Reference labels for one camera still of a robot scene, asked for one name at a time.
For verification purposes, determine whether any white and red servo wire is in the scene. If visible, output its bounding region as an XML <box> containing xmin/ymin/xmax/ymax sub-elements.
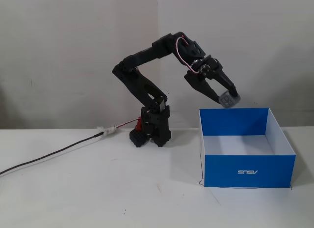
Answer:
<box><xmin>175</xmin><ymin>36</ymin><xmax>204</xmax><ymax>75</ymax></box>

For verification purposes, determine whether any red and white lead wire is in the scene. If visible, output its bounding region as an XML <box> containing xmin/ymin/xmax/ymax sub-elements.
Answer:
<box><xmin>115</xmin><ymin>118</ymin><xmax>140</xmax><ymax>129</ymax></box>

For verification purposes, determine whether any black power cable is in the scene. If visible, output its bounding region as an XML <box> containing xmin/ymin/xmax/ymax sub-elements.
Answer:
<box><xmin>0</xmin><ymin>132</ymin><xmax>104</xmax><ymax>176</ymax></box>

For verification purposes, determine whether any blue and white cardboard box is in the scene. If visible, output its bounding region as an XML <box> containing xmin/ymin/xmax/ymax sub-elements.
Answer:
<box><xmin>198</xmin><ymin>107</ymin><xmax>297</xmax><ymax>188</ymax></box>

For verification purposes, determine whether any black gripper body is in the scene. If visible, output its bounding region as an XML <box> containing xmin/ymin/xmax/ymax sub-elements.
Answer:
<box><xmin>184</xmin><ymin>55</ymin><xmax>222</xmax><ymax>86</ymax></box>

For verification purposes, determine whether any red and black table clamp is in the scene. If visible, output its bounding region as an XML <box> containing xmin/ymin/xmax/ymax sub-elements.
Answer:
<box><xmin>129</xmin><ymin>117</ymin><xmax>151</xmax><ymax>149</ymax></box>

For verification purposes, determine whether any white taped cable connector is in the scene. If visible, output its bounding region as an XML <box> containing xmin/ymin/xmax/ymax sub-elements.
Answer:
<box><xmin>96</xmin><ymin>124</ymin><xmax>119</xmax><ymax>137</ymax></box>

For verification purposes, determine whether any gray block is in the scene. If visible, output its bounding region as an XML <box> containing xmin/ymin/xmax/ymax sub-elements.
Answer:
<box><xmin>218</xmin><ymin>90</ymin><xmax>241</xmax><ymax>109</ymax></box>

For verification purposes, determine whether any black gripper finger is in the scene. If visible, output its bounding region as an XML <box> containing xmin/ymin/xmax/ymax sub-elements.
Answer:
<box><xmin>215</xmin><ymin>68</ymin><xmax>238</xmax><ymax>99</ymax></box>
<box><xmin>184</xmin><ymin>76</ymin><xmax>221</xmax><ymax>106</ymax></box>

